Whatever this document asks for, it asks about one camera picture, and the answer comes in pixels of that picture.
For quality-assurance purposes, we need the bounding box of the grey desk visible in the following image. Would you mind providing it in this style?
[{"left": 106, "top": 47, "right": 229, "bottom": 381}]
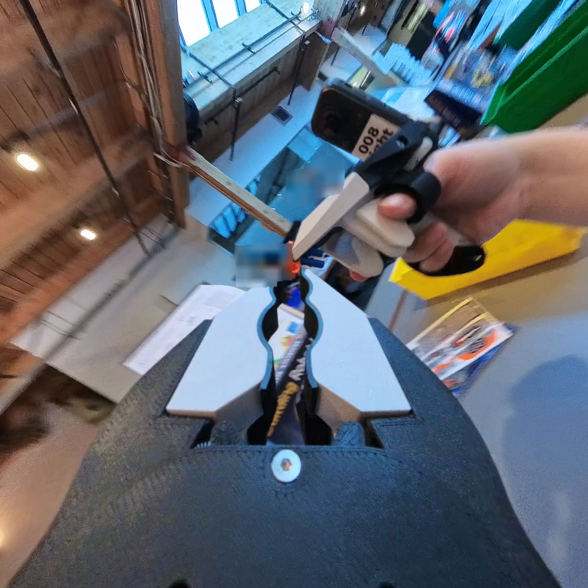
[{"left": 367, "top": 248, "right": 588, "bottom": 588}]

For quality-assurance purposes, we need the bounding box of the yellow plastic bin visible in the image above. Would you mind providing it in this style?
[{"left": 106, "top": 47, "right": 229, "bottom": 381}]
[{"left": 390, "top": 220, "right": 586, "bottom": 300}]

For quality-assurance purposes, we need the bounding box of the person's right hand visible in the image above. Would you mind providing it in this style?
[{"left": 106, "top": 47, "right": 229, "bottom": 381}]
[{"left": 378, "top": 129, "right": 543, "bottom": 273}]

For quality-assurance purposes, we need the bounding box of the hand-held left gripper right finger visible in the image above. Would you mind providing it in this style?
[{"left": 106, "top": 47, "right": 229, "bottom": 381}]
[{"left": 301, "top": 269, "right": 412, "bottom": 445}]

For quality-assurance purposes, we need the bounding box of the green plastic bin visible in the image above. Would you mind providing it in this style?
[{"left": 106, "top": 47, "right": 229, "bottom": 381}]
[{"left": 480, "top": 0, "right": 588, "bottom": 134}]

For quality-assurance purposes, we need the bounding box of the blue robot kit box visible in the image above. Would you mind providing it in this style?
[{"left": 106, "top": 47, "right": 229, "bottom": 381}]
[
  {"left": 266, "top": 322, "right": 314, "bottom": 445},
  {"left": 425, "top": 0, "right": 506, "bottom": 138}
]

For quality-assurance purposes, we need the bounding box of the wooden post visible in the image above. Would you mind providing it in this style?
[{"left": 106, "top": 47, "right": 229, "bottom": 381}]
[{"left": 177, "top": 147, "right": 295, "bottom": 237}]

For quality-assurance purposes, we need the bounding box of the printed instruction sheet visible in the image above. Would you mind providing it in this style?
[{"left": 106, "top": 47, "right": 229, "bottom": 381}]
[{"left": 123, "top": 284, "right": 305, "bottom": 375}]

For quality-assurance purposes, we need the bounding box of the sticker sheet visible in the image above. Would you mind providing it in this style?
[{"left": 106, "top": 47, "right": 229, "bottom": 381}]
[{"left": 406, "top": 298, "right": 499, "bottom": 382}]

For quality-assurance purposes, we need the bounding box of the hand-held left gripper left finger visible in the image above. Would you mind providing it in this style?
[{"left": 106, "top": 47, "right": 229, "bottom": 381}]
[{"left": 166, "top": 285, "right": 280, "bottom": 445}]

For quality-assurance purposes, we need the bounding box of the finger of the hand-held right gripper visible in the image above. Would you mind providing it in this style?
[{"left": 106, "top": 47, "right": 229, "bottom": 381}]
[{"left": 291, "top": 172, "right": 374, "bottom": 262}]

